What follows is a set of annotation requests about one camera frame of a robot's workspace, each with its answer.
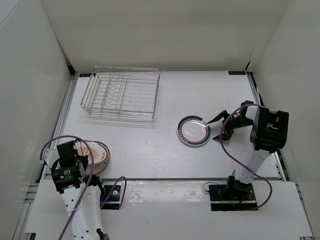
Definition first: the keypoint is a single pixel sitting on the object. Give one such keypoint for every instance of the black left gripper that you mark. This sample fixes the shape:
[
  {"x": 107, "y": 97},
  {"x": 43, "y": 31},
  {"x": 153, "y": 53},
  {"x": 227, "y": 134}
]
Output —
[{"x": 84, "y": 160}]

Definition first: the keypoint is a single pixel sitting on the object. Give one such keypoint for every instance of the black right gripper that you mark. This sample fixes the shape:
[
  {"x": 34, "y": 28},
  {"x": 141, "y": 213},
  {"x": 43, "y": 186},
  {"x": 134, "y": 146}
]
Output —
[{"x": 227, "y": 135}]

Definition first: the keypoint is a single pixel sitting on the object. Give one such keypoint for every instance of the orange sunburst plate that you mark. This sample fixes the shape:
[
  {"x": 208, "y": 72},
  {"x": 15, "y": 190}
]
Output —
[
  {"x": 100, "y": 152},
  {"x": 97, "y": 167}
]

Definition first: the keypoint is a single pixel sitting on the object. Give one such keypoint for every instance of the green red rimmed white plate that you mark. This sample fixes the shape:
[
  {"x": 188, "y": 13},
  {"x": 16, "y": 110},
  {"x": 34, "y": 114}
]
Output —
[{"x": 192, "y": 131}]

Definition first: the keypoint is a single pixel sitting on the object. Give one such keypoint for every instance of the orange sunburst plate front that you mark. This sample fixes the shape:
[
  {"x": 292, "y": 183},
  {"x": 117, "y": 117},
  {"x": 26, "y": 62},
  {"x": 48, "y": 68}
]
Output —
[{"x": 97, "y": 167}]

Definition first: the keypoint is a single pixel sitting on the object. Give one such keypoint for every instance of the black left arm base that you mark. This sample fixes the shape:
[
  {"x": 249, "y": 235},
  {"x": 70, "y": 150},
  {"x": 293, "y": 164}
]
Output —
[{"x": 115, "y": 198}]

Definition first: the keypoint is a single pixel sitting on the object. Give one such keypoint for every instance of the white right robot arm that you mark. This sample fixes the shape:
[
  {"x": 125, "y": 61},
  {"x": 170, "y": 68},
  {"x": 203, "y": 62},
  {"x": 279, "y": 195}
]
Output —
[{"x": 268, "y": 134}]

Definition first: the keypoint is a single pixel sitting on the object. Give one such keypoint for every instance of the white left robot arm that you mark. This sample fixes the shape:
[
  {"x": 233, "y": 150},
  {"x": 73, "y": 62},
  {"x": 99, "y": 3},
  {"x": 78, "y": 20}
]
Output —
[{"x": 81, "y": 195}]

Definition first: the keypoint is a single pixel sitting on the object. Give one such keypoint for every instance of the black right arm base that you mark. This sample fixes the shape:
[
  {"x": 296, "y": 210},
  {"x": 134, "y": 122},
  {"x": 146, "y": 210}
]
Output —
[{"x": 223, "y": 199}]

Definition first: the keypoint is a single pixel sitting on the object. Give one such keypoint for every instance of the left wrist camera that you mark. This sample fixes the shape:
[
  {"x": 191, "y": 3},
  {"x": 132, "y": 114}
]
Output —
[{"x": 64, "y": 155}]

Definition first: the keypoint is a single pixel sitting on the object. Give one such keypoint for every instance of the metal wire dish rack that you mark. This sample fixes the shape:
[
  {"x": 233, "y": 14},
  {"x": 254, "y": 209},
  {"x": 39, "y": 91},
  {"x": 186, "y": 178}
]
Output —
[{"x": 122, "y": 93}]

